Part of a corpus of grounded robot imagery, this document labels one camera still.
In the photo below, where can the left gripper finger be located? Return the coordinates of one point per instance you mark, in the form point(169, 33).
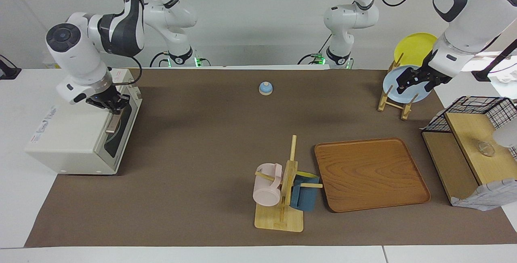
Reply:
point(410, 74)
point(410, 86)

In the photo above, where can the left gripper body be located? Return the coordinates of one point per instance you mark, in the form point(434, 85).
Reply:
point(436, 71)

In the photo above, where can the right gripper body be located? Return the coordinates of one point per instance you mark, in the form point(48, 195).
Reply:
point(101, 99)

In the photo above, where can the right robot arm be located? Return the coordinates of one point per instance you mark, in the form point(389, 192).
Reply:
point(121, 28)

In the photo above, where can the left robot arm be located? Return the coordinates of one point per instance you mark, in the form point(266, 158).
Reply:
point(468, 12)

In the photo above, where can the white toaster oven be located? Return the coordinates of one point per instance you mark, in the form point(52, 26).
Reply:
point(68, 137)

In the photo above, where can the light blue plate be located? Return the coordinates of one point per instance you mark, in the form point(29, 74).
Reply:
point(391, 83)

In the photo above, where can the yellow plate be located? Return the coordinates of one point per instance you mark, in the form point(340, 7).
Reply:
point(416, 49)

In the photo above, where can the wooden plate rack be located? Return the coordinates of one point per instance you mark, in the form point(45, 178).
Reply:
point(387, 103)

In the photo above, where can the black stand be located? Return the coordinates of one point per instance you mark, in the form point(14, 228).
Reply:
point(490, 69)
point(8, 71)

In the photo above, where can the wooden shelf box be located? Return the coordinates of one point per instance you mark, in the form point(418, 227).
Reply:
point(468, 150)

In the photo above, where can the clear glass cup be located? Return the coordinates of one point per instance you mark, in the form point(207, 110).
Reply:
point(487, 148)

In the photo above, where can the brown wooden tray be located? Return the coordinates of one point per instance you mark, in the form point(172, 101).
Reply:
point(369, 174)

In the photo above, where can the white cloth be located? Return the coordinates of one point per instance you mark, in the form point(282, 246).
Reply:
point(488, 198)

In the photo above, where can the small blue bell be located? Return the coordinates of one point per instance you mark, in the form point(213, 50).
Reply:
point(265, 88)

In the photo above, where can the blue mug yellow inside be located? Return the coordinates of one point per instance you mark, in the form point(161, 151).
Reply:
point(305, 198)

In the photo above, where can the pink mug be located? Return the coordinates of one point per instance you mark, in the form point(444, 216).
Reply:
point(266, 192)

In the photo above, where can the wooden mug stand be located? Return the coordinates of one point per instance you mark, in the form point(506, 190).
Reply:
point(278, 218)

